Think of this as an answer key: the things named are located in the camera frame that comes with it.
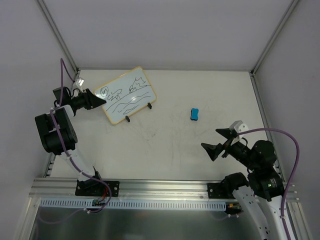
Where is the blue whiteboard eraser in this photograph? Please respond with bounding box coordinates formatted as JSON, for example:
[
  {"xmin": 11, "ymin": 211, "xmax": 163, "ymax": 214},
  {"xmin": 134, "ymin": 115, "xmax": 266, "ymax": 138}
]
[{"xmin": 190, "ymin": 108, "xmax": 199, "ymax": 121}]

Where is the black mounting plate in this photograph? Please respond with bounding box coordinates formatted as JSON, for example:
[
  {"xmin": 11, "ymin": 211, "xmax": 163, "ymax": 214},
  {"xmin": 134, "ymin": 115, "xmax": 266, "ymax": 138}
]
[
  {"xmin": 206, "ymin": 182, "xmax": 234, "ymax": 199},
  {"xmin": 75, "ymin": 179, "xmax": 120, "ymax": 197}
]

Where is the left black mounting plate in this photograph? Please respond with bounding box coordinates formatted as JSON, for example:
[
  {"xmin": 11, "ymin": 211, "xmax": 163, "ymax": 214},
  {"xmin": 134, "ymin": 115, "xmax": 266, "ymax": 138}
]
[{"xmin": 75, "ymin": 179, "xmax": 120, "ymax": 197}]

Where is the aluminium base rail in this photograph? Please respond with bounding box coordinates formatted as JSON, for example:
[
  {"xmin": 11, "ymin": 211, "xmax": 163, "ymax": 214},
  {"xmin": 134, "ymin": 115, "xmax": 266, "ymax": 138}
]
[{"xmin": 28, "ymin": 177, "xmax": 298, "ymax": 203}]

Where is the right aluminium frame post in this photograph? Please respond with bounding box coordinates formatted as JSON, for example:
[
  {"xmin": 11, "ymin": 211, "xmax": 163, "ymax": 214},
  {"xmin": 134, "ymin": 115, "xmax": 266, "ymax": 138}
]
[{"xmin": 250, "ymin": 0, "xmax": 300, "ymax": 76}]

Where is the white slotted cable duct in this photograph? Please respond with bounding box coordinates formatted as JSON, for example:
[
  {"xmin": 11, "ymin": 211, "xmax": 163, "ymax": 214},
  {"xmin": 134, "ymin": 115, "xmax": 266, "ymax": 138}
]
[{"xmin": 39, "ymin": 198, "xmax": 227, "ymax": 212}]

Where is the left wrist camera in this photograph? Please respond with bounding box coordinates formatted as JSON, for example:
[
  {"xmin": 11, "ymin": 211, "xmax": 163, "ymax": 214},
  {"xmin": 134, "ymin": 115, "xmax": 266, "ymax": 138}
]
[{"xmin": 72, "ymin": 77, "xmax": 85, "ymax": 92}]

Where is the aluminium frame post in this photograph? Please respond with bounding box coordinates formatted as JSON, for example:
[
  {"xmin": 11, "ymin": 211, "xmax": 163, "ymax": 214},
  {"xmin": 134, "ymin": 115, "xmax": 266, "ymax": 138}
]
[
  {"xmin": 35, "ymin": 0, "xmax": 79, "ymax": 73},
  {"xmin": 250, "ymin": 0, "xmax": 300, "ymax": 76}
]

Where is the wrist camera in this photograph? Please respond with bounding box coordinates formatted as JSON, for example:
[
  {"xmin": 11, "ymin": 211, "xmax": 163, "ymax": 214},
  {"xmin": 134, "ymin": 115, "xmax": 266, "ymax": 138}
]
[
  {"xmin": 229, "ymin": 120, "xmax": 249, "ymax": 138},
  {"xmin": 72, "ymin": 77, "xmax": 85, "ymax": 92}
]

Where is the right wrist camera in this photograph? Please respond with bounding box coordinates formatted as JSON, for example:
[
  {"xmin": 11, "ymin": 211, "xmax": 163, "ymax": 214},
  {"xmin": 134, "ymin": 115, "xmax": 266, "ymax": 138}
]
[{"xmin": 229, "ymin": 120, "xmax": 249, "ymax": 138}]

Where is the left aluminium frame post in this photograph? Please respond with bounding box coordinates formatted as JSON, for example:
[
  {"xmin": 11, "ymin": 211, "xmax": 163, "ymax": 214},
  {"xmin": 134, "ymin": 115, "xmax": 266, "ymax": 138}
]
[{"xmin": 35, "ymin": 0, "xmax": 79, "ymax": 73}]

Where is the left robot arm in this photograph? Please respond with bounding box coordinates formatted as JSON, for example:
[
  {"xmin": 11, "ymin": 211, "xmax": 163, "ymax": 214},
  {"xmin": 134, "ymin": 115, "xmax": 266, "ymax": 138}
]
[{"xmin": 34, "ymin": 86, "xmax": 111, "ymax": 198}]

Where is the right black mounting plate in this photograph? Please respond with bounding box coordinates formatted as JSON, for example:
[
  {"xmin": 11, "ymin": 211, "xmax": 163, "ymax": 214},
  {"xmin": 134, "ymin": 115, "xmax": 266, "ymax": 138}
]
[{"xmin": 206, "ymin": 182, "xmax": 234, "ymax": 199}]

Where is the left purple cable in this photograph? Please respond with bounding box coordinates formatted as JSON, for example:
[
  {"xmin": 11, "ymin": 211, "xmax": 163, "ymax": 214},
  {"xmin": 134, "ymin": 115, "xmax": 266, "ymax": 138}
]
[{"xmin": 34, "ymin": 58, "xmax": 112, "ymax": 224}]

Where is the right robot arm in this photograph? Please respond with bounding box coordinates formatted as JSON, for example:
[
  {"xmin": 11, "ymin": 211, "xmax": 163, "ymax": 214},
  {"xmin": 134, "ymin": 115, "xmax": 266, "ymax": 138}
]
[{"xmin": 201, "ymin": 124, "xmax": 295, "ymax": 240}]

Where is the yellow framed whiteboard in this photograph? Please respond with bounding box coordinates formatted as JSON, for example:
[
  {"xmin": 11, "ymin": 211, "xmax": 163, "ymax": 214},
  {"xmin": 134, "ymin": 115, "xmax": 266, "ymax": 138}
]
[{"xmin": 93, "ymin": 66, "xmax": 157, "ymax": 125}]

